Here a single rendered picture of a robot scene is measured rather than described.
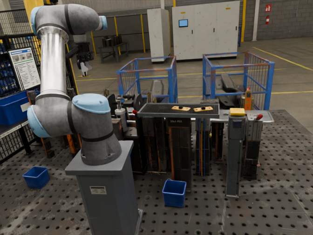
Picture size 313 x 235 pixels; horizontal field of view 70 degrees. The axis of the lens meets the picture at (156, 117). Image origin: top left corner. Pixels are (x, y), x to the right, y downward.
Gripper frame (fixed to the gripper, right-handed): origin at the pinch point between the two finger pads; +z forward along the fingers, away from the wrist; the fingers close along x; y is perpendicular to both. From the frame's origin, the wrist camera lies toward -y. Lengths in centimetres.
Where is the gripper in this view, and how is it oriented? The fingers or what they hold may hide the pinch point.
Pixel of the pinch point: (84, 73)
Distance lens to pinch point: 159.7
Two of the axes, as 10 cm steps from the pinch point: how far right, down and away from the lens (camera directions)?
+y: 9.6, 0.4, -2.6
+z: 0.7, 9.2, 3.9
